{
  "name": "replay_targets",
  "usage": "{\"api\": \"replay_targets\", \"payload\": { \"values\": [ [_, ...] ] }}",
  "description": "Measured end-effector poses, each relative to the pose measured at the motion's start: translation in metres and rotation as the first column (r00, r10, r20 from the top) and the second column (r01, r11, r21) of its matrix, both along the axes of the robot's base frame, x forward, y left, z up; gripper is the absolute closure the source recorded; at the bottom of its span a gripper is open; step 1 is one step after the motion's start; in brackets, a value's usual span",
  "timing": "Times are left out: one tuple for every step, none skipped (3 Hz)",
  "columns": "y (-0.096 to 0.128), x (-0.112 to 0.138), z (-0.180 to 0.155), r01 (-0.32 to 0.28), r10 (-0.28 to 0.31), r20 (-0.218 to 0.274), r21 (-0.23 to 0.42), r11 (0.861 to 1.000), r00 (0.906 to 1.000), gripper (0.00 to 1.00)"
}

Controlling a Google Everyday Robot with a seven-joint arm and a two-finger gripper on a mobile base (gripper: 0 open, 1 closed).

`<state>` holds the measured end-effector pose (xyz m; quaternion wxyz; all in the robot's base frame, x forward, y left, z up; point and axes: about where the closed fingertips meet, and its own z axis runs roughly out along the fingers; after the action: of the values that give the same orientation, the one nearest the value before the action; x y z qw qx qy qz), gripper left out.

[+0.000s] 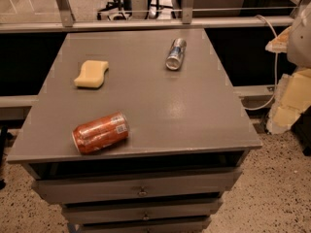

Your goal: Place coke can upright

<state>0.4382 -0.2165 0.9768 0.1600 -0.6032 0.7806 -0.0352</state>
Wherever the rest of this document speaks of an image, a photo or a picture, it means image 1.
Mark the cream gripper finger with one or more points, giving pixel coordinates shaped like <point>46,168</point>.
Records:
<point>280,43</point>
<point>292,99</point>

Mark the red coke can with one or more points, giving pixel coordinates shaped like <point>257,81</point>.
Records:
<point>100,133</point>

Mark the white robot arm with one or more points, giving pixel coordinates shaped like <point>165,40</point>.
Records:
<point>299,47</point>

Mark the silver blue slim can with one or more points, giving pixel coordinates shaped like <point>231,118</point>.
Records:
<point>175,57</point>

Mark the top grey drawer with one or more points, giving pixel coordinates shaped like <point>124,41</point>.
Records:
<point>135,186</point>

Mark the grey drawer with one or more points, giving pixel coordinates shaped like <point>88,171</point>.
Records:
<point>165,225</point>
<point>135,186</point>
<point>143,211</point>

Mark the grey drawer cabinet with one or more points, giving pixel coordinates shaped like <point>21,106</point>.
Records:
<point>186,119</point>

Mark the black office chair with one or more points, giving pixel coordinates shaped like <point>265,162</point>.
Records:
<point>113,0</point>

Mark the bottom grey drawer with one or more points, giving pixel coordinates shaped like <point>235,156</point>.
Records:
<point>165,225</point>

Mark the yellow sponge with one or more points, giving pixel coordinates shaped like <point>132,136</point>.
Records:
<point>92,74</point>

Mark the middle grey drawer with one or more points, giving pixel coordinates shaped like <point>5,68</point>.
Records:
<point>143,211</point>

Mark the metal window rail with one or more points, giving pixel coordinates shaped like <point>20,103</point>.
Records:
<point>153,24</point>

